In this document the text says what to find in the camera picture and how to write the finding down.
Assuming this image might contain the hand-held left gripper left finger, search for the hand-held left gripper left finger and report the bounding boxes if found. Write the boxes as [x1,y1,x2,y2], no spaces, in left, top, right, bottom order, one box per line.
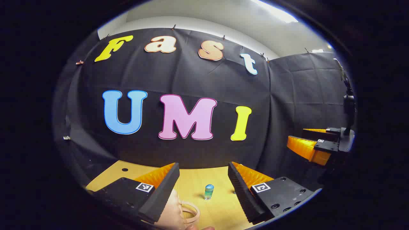
[86,162,180,223]

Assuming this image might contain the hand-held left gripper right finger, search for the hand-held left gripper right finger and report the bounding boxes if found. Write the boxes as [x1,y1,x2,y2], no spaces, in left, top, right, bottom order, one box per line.
[228,161,322,225]

